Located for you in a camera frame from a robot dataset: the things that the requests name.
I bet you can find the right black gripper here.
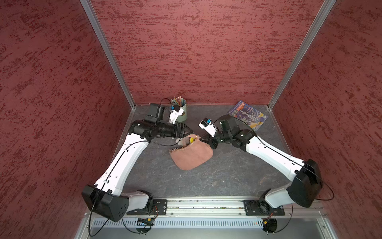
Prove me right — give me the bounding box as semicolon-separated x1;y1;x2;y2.
199;126;232;148

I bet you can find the white plush keychain decoration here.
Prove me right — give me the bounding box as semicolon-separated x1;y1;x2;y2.
177;138;190;147

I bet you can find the pink corduroy shoulder bag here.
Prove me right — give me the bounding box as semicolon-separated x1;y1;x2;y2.
170;134;213;171

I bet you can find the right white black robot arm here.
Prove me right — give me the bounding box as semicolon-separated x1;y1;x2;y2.
201;129;322;210

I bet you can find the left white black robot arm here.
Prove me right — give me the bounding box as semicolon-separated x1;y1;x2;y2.
82;120;193;222

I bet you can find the green pencil cup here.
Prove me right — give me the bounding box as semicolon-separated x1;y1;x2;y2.
176;99;188;122

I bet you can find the coloured pencils bundle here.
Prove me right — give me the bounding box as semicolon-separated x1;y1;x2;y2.
172;96;186;107

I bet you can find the colourful comic book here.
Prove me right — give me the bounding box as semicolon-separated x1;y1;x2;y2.
228;100;268;131

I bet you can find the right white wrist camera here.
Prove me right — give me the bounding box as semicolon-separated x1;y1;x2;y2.
199;118;218;137

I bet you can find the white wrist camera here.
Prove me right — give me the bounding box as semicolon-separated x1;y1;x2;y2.
199;118;218;137
168;105;183;125

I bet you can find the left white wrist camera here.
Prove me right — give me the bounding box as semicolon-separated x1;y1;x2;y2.
168;105;183;125

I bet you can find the aluminium front rail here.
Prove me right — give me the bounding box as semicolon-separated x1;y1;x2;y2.
117;196;328;219

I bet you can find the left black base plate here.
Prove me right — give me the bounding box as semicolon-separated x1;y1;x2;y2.
126;199;168;216

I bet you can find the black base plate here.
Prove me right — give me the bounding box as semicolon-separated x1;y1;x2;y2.
243;200;285;217
126;199;168;216

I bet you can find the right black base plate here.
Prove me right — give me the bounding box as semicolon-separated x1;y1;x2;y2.
243;200;285;217

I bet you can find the left aluminium corner post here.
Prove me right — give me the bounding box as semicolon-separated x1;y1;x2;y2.
80;0;136;110

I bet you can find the aluminium corner post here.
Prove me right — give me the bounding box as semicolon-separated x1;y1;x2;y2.
268;0;336;111
80;0;136;110

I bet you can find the right aluminium corner post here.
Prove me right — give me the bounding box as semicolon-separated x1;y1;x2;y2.
268;0;336;111

